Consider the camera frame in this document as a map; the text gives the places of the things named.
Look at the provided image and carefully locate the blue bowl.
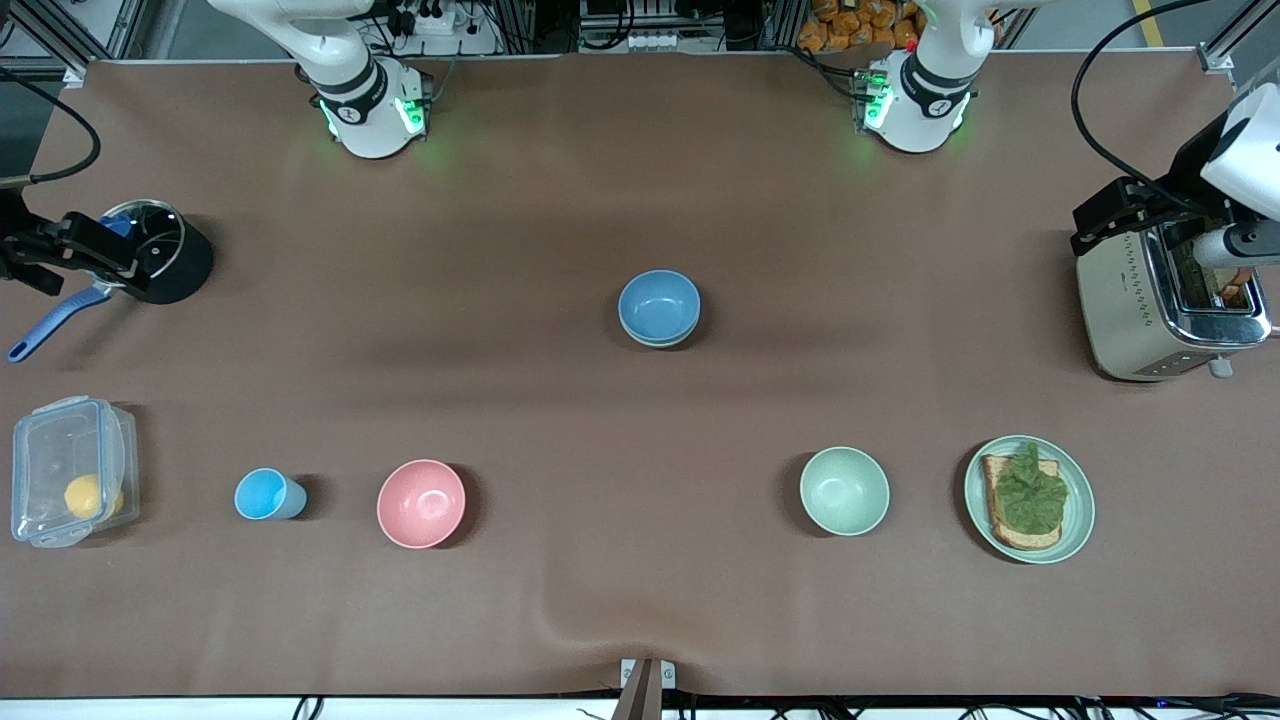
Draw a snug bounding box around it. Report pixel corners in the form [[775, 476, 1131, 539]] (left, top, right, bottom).
[[617, 270, 702, 343]]

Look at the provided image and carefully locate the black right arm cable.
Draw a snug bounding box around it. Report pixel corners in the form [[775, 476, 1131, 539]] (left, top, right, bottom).
[[0, 65, 102, 187]]

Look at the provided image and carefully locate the black saucepan with blue handle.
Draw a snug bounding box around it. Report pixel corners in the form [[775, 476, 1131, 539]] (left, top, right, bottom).
[[8, 199, 214, 363]]

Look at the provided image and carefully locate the light green plate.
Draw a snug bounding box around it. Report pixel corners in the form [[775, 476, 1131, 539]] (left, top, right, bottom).
[[965, 435, 1096, 565]]

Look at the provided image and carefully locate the blue plastic cup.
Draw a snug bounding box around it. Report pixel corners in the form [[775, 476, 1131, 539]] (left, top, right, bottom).
[[234, 468, 308, 521]]

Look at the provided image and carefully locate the clear plastic lidded container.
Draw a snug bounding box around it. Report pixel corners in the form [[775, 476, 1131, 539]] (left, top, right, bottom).
[[11, 396, 140, 549]]

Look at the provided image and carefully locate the aluminium frame profile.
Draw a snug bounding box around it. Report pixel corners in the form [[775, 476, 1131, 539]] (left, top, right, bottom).
[[18, 0, 141, 63], [1200, 0, 1280, 71]]

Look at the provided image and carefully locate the glass lid with blue knob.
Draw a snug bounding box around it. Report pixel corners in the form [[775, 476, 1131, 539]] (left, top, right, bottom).
[[82, 200, 187, 289]]

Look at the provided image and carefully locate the light green bowl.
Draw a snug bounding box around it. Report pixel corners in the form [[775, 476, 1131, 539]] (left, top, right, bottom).
[[799, 446, 890, 537], [620, 318, 701, 349]]

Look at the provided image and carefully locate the green lettuce leaf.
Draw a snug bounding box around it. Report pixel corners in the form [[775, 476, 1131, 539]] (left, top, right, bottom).
[[993, 442, 1069, 536]]

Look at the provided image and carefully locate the yellow lemon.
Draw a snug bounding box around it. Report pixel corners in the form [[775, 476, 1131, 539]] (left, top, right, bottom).
[[64, 474, 126, 520]]

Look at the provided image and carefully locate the bag of orange snacks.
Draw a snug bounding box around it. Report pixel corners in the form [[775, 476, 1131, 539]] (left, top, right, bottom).
[[797, 0, 921, 53]]

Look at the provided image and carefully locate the brown table cover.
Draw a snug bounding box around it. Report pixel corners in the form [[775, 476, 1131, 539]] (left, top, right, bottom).
[[0, 55, 1280, 698]]

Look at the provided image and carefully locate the pink bowl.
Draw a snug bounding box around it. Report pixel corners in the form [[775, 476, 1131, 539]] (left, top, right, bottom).
[[377, 459, 467, 550]]

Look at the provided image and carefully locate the beige and chrome toaster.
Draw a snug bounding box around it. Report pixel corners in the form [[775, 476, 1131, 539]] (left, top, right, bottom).
[[1077, 215, 1273, 383]]

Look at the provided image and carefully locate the toasted bread slice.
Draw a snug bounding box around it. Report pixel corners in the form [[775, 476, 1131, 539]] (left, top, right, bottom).
[[980, 455, 1063, 551]]

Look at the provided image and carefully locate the grey metal bracket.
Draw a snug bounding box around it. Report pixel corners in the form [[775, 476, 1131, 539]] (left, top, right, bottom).
[[620, 658, 677, 720]]

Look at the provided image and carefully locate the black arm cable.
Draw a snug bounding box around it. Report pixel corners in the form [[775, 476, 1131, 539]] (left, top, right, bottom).
[[0, 65, 102, 187], [1070, 0, 1216, 193]]

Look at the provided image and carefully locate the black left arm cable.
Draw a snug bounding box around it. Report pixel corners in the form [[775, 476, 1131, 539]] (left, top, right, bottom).
[[1070, 0, 1216, 193]]

